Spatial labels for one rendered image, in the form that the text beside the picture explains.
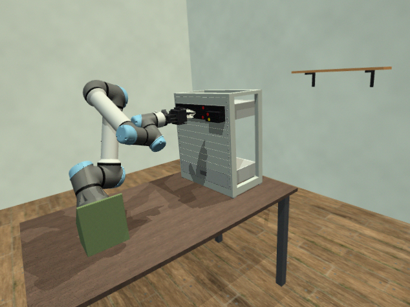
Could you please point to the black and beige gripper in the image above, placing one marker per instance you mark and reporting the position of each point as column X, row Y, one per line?
column 179, row 115

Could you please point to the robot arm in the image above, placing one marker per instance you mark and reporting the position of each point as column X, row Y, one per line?
column 88, row 181

